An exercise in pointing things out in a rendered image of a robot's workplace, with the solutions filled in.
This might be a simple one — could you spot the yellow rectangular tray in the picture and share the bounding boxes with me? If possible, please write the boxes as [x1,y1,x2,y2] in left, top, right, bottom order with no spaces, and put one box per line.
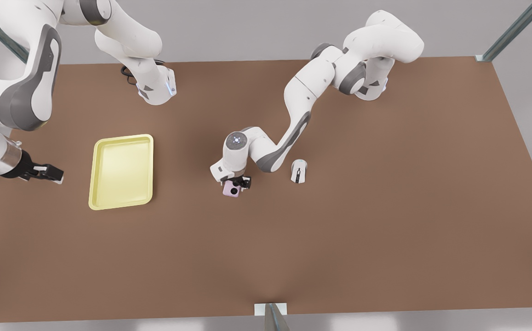
[88,134,154,211]

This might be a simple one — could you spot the small pink camera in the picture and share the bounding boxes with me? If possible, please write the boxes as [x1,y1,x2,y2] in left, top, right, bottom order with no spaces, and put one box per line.
[222,180,242,198]

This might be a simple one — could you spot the white computer mouse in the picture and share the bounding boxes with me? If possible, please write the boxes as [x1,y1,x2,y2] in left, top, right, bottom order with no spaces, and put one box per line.
[291,159,308,184]

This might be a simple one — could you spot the black cable loop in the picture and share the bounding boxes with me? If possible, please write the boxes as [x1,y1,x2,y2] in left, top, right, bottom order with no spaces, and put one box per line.
[120,59,166,86]

